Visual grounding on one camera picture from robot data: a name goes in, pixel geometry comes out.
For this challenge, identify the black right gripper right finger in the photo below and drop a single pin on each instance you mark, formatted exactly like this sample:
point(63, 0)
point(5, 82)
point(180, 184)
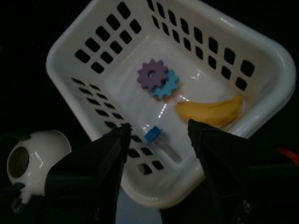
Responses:
point(230, 166)

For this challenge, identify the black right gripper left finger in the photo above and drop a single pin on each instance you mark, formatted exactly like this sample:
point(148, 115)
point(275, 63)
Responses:
point(101, 163)

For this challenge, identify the toy nail with blue head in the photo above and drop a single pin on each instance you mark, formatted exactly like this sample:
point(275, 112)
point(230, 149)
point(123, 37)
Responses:
point(159, 140)

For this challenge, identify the orange-red object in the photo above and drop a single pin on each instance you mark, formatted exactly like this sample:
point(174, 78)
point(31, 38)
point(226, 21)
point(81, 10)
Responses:
point(288, 154)

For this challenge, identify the white toy teapot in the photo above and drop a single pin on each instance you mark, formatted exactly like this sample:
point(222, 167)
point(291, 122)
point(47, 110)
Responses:
point(35, 159)

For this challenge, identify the light blue flat object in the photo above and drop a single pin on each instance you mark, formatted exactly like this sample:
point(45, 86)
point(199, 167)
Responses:
point(133, 210)

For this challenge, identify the yellow toy banana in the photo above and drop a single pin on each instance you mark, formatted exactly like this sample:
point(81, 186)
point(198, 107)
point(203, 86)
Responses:
point(212, 112)

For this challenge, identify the white perforated plastic basket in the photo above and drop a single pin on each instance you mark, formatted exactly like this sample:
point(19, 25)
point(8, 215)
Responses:
point(128, 96)

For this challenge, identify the blue toy gear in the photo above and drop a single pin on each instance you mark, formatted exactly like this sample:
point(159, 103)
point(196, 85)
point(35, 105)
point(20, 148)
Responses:
point(168, 87)

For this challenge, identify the purple toy gear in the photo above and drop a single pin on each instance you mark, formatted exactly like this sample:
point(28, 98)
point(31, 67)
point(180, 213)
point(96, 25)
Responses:
point(151, 74)

